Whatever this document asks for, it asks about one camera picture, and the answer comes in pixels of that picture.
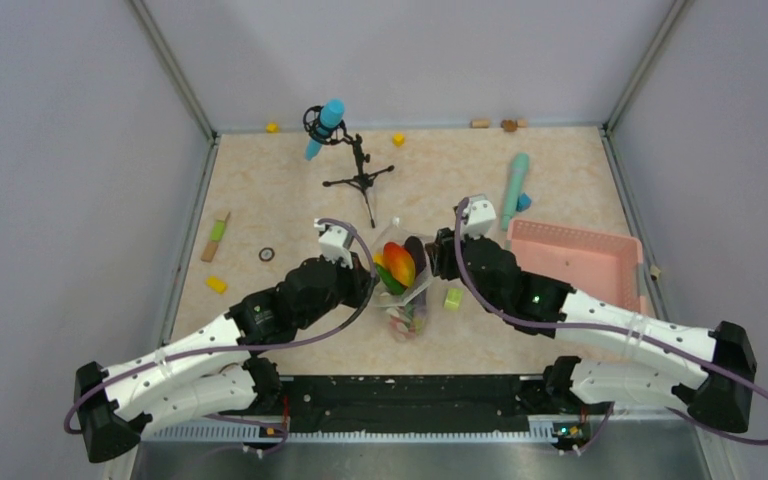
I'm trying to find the purple eggplant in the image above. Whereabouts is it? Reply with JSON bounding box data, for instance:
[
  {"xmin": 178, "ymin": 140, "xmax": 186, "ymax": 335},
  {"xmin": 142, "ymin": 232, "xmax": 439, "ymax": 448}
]
[{"xmin": 404, "ymin": 236, "xmax": 427, "ymax": 310}]

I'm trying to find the clear zip top bag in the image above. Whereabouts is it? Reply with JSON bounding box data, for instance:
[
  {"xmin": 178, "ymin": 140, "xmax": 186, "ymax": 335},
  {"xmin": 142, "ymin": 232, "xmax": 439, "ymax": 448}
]
[{"xmin": 372, "ymin": 217, "xmax": 435, "ymax": 341}]

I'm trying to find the red pepper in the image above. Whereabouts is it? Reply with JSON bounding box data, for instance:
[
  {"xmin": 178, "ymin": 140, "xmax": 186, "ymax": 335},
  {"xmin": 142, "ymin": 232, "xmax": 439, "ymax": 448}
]
[{"xmin": 383, "ymin": 242, "xmax": 416, "ymax": 287}]

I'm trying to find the green cucumber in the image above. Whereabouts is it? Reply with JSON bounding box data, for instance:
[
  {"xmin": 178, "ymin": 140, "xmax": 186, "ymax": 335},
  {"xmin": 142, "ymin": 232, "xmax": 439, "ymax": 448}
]
[{"xmin": 375, "ymin": 264, "xmax": 406, "ymax": 296}]

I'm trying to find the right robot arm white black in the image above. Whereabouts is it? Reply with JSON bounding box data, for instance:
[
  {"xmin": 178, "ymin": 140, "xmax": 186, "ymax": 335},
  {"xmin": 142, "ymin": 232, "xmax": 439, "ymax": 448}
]
[{"xmin": 424, "ymin": 228, "xmax": 757, "ymax": 433}]

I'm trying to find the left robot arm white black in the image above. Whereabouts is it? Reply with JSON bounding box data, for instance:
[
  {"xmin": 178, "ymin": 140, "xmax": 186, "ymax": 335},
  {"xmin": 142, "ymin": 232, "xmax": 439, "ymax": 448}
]
[{"xmin": 64, "ymin": 255, "xmax": 379, "ymax": 463}]

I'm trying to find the lime green toy brick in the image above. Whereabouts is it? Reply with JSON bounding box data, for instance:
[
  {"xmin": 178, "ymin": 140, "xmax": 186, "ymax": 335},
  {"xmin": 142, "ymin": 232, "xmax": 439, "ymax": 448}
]
[{"xmin": 443, "ymin": 287, "xmax": 464, "ymax": 312}]

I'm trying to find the poker chip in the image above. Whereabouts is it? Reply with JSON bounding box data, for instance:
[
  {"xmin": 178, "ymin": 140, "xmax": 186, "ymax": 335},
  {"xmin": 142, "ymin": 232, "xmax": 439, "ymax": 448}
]
[{"xmin": 258, "ymin": 247, "xmax": 275, "ymax": 262}]

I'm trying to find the small blue block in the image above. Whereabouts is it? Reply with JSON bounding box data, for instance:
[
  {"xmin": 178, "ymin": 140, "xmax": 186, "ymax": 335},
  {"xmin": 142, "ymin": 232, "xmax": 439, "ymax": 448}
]
[{"xmin": 516, "ymin": 193, "xmax": 532, "ymax": 212}]

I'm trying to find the yellow block near left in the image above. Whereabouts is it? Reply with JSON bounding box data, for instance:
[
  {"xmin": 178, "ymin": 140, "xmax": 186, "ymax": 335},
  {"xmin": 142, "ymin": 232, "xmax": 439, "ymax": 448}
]
[{"xmin": 205, "ymin": 276, "xmax": 228, "ymax": 294}]

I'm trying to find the pink plastic basket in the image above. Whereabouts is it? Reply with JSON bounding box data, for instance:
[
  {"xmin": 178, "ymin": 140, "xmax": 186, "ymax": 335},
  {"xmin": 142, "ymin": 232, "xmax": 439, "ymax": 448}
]
[{"xmin": 507, "ymin": 219, "xmax": 651, "ymax": 314}]

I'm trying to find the green and wood block stick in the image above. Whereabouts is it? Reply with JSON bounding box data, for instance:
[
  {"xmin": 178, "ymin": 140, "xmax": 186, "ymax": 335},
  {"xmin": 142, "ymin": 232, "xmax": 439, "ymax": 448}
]
[{"xmin": 200, "ymin": 210, "xmax": 231, "ymax": 263}]

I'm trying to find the teal cylinder tube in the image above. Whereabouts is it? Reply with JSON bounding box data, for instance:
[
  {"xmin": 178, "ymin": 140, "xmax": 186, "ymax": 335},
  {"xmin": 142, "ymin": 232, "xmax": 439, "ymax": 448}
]
[{"xmin": 500, "ymin": 152, "xmax": 530, "ymax": 231}]

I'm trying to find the yellow cube at back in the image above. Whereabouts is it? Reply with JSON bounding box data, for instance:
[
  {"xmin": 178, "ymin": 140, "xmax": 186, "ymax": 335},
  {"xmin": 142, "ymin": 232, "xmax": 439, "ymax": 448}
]
[{"xmin": 391, "ymin": 133, "xmax": 405, "ymax": 147}]

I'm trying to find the wooden cork cylinder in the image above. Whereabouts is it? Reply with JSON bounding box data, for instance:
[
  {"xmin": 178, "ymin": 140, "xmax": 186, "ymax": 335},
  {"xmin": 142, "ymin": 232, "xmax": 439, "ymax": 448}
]
[{"xmin": 470, "ymin": 118, "xmax": 491, "ymax": 129}]

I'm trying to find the brown wooden piece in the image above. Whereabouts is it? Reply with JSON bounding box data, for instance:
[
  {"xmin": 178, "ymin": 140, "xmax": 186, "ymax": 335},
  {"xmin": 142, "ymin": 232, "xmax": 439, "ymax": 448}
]
[{"xmin": 500, "ymin": 118, "xmax": 529, "ymax": 133}]

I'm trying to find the blue microphone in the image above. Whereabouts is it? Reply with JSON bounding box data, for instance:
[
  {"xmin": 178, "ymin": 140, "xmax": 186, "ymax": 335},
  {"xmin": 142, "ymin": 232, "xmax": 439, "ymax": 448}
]
[{"xmin": 303, "ymin": 98, "xmax": 345, "ymax": 161}]

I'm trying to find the black microphone tripod stand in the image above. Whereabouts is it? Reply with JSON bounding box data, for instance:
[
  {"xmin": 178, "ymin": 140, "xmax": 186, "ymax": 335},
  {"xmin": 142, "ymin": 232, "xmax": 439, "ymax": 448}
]
[{"xmin": 322, "ymin": 120, "xmax": 395, "ymax": 228}]

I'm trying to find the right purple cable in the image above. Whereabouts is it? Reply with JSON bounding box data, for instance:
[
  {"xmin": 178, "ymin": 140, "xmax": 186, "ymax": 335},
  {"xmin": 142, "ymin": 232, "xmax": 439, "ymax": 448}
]
[{"xmin": 453, "ymin": 197, "xmax": 768, "ymax": 446}]

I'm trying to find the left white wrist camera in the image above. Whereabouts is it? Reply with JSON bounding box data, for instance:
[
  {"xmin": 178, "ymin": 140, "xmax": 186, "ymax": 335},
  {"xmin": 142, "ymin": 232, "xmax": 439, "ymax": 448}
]
[{"xmin": 314, "ymin": 218, "xmax": 356, "ymax": 269}]

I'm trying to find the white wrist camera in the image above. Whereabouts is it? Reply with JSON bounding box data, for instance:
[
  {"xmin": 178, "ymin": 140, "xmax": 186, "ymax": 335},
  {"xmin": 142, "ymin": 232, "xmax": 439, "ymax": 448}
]
[
  {"xmin": 314, "ymin": 218, "xmax": 356, "ymax": 269},
  {"xmin": 456, "ymin": 194, "xmax": 497, "ymax": 239}
]

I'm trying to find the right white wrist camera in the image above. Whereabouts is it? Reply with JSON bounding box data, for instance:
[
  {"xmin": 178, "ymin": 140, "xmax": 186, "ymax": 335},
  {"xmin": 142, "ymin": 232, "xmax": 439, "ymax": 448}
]
[{"xmin": 456, "ymin": 194, "xmax": 497, "ymax": 239}]

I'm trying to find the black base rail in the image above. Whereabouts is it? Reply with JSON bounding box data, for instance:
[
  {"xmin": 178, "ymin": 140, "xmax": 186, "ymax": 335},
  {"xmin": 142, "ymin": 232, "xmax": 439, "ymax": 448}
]
[{"xmin": 277, "ymin": 374, "xmax": 558, "ymax": 436}]

